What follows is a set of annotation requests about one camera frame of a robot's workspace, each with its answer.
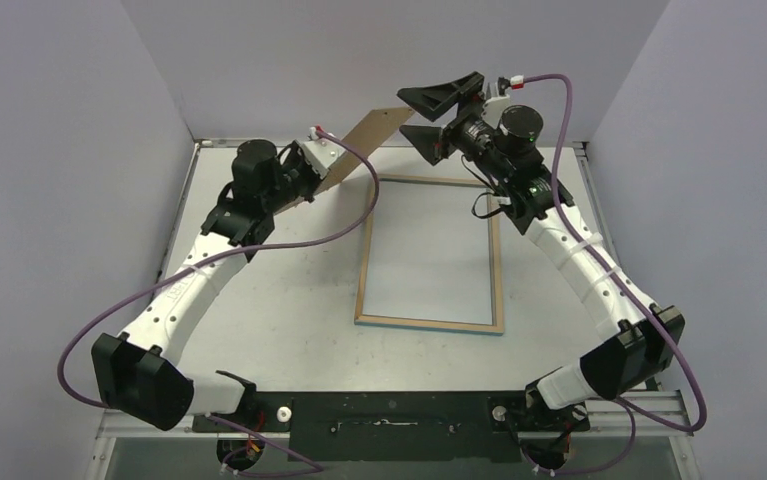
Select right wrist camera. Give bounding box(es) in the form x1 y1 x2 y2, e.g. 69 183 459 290
482 75 525 120

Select aluminium front rail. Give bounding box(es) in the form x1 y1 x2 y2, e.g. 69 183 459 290
97 390 690 438

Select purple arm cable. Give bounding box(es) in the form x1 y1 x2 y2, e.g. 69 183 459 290
498 73 708 478
56 129 381 478

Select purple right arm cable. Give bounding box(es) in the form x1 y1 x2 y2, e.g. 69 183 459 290
498 73 708 478

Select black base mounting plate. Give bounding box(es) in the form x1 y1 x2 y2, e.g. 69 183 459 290
225 390 590 463

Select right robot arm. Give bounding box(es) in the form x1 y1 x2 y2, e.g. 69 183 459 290
397 72 685 429

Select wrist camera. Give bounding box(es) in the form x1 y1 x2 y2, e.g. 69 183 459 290
300 127 346 180
482 75 525 120

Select wooden picture frame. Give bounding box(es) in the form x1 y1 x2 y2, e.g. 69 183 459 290
354 175 505 336

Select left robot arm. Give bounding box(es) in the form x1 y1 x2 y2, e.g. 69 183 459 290
91 139 344 431

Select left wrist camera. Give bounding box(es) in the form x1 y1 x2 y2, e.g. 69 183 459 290
300 127 346 180

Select brown cardboard backing board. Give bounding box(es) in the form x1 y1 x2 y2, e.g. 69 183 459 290
315 107 414 195

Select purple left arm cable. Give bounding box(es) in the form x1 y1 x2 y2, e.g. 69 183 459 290
56 129 381 478

